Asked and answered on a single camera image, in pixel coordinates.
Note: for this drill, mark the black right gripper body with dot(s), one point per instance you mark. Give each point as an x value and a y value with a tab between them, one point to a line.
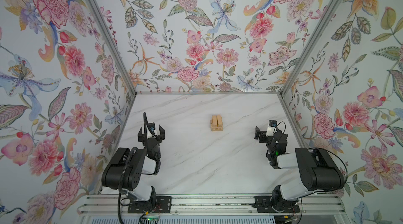
268	144

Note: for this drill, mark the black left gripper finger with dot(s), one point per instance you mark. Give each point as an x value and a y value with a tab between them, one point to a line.
140	135
162	133

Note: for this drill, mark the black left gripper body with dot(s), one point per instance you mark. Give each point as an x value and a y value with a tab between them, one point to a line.
156	142

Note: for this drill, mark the wood arch block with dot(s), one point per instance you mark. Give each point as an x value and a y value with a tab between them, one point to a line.
217	128

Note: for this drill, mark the numbered long wood block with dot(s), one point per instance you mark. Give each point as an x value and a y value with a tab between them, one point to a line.
214	121

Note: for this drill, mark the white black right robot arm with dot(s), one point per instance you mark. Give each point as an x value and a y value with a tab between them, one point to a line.
317	171

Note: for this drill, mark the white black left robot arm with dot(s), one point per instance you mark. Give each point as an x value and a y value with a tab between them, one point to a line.
124	171

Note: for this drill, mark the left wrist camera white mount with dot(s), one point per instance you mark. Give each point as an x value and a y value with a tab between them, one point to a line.
151	129

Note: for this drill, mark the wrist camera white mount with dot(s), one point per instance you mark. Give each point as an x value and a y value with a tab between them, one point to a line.
272	127
151	129

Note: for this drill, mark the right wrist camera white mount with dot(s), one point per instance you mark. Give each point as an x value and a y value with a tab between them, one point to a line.
272	127

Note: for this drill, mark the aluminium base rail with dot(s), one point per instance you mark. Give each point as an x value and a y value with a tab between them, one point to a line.
213	204

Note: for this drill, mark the aluminium corner post left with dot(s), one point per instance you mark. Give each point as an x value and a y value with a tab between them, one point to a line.
100	21

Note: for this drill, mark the aluminium corner post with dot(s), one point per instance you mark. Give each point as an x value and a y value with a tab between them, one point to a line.
317	32
100	21

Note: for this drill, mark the aluminium corner post right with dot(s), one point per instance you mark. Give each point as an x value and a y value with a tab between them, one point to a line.
317	32

